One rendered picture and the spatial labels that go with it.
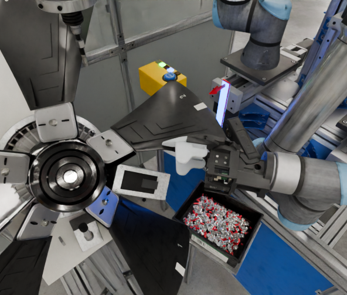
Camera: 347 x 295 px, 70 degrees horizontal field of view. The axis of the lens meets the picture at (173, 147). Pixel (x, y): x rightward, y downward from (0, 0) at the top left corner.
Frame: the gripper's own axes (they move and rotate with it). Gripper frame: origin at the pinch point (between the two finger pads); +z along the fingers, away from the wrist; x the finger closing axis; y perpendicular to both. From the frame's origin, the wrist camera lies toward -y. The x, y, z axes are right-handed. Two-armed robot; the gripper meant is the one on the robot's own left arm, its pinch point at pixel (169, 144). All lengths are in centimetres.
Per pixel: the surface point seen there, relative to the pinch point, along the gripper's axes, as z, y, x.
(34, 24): 24.5, -6.1, -19.8
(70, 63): 17.4, -2.1, -15.8
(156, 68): 15.8, -43.1, 15.3
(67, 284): 55, 26, 109
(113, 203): 9.5, 12.2, 7.4
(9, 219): 27.0, 20.7, 4.5
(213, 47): 2, -121, 55
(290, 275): -43, 7, 58
